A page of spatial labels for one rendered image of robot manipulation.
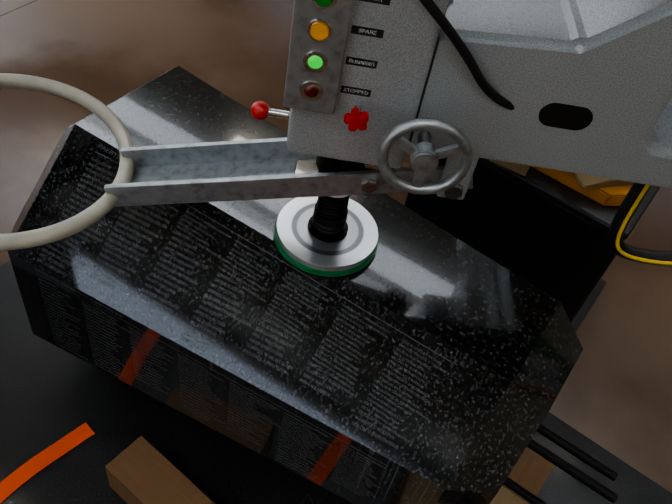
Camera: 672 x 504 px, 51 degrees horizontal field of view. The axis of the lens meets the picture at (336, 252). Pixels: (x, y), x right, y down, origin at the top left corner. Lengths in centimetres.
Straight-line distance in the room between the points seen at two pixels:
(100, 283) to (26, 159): 135
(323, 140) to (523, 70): 33
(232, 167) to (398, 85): 46
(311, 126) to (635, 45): 49
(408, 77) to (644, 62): 34
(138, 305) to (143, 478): 52
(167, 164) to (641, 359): 181
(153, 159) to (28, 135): 159
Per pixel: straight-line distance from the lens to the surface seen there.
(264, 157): 142
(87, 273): 167
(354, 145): 117
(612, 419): 249
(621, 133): 121
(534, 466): 215
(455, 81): 111
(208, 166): 144
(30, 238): 135
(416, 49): 106
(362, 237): 146
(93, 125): 173
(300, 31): 104
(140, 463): 195
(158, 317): 157
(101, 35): 358
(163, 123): 172
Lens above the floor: 190
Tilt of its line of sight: 47 degrees down
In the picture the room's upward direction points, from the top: 12 degrees clockwise
